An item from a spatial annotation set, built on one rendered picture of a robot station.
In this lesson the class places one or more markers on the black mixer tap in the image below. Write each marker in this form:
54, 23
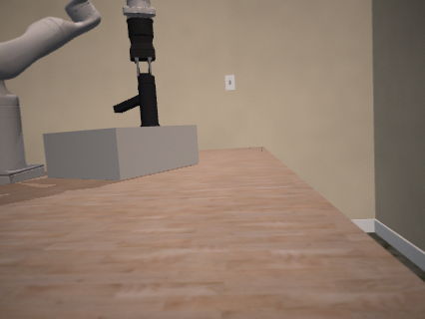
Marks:
146, 99

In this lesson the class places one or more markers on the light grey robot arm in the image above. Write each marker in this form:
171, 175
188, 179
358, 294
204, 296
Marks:
40, 39

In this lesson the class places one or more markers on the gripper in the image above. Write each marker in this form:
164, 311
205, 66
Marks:
140, 30

